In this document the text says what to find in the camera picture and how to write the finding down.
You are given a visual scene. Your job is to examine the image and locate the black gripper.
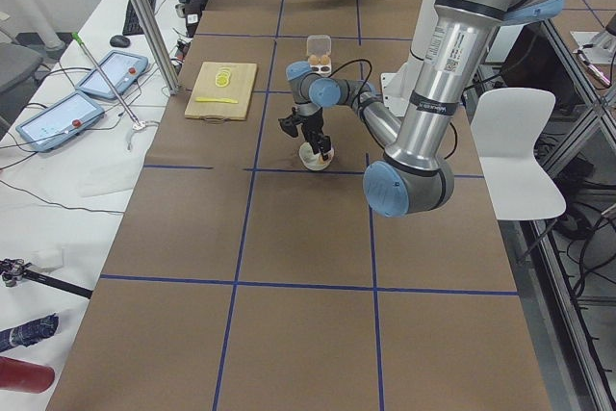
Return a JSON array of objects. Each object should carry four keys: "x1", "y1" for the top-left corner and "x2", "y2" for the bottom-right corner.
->
[{"x1": 301, "y1": 111, "x2": 333, "y2": 160}]

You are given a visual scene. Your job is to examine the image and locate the white small bowl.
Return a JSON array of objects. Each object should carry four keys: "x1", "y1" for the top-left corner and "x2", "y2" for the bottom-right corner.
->
[{"x1": 298, "y1": 142, "x2": 335, "y2": 171}]

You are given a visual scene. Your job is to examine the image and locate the clear plastic egg box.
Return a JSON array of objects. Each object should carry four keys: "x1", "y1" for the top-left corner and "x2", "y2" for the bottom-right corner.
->
[{"x1": 306, "y1": 35, "x2": 332, "y2": 77}]

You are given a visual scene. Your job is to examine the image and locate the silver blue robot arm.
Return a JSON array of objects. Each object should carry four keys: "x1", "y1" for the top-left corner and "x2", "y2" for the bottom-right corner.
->
[{"x1": 279, "y1": 0, "x2": 565, "y2": 217}]

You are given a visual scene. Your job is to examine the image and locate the black device box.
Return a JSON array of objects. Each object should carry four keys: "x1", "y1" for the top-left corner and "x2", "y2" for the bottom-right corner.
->
[{"x1": 175, "y1": 0, "x2": 208, "y2": 38}]

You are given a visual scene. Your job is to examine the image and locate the wooden cutting board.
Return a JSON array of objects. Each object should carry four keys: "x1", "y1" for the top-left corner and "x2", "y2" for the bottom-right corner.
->
[{"x1": 184, "y1": 62, "x2": 257, "y2": 121}]

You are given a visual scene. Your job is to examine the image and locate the yellow plastic knife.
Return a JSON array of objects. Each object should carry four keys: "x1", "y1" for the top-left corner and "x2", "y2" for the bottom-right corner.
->
[{"x1": 194, "y1": 97, "x2": 239, "y2": 104}]

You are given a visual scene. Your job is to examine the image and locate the white plastic chair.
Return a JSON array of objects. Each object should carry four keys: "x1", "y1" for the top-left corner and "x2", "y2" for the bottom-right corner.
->
[{"x1": 471, "y1": 88, "x2": 566, "y2": 229}]

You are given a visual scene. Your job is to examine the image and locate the far blue teach pendant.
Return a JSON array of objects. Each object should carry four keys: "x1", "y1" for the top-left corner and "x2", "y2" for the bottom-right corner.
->
[{"x1": 75, "y1": 50, "x2": 148, "y2": 100}]

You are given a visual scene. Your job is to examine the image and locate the blue teach pendant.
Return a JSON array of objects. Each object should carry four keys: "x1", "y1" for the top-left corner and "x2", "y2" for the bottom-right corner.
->
[
  {"x1": 75, "y1": 50, "x2": 148, "y2": 100},
  {"x1": 16, "y1": 90, "x2": 105, "y2": 153}
]

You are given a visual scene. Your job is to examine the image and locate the black keyboard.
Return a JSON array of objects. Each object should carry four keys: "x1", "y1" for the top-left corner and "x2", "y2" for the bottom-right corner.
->
[{"x1": 121, "y1": 0, "x2": 159, "y2": 38}]

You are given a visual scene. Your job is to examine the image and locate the black computer mouse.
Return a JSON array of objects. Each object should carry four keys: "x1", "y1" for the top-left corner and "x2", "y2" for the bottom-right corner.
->
[{"x1": 109, "y1": 35, "x2": 131, "y2": 48}]

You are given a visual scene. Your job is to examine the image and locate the near blue teach pendant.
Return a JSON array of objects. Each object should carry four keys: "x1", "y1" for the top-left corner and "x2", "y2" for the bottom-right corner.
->
[{"x1": 16, "y1": 90, "x2": 105, "y2": 153}]

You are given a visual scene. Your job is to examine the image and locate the metal rod green tip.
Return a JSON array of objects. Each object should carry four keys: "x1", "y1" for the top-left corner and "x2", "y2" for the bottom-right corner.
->
[{"x1": 71, "y1": 32, "x2": 146, "y2": 132}]

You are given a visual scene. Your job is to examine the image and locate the black tripod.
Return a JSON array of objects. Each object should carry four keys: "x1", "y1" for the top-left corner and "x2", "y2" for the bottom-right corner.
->
[{"x1": 1, "y1": 259, "x2": 92, "y2": 299}]

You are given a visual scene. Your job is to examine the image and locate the folded dark blue umbrella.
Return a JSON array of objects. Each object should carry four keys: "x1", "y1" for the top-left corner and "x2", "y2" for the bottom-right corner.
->
[{"x1": 0, "y1": 314, "x2": 59, "y2": 352}]

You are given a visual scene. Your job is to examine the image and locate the red cylinder bottle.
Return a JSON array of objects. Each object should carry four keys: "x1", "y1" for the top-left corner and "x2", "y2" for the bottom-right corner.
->
[{"x1": 1, "y1": 357, "x2": 55, "y2": 394}]

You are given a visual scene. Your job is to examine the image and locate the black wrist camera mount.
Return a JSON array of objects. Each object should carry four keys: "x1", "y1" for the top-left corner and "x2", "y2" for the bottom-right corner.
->
[{"x1": 278, "y1": 113, "x2": 304, "y2": 138}]

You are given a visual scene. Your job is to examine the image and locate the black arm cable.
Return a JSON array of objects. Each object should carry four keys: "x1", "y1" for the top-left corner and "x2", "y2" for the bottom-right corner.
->
[{"x1": 328, "y1": 59, "x2": 492, "y2": 162}]

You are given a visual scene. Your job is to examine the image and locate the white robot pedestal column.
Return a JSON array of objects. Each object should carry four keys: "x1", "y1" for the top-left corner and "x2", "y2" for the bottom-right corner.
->
[{"x1": 381, "y1": 0, "x2": 438, "y2": 116}]

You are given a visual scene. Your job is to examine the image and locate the aluminium frame post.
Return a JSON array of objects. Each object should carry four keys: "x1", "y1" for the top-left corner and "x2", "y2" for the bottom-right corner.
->
[{"x1": 130, "y1": 0, "x2": 180, "y2": 95}]

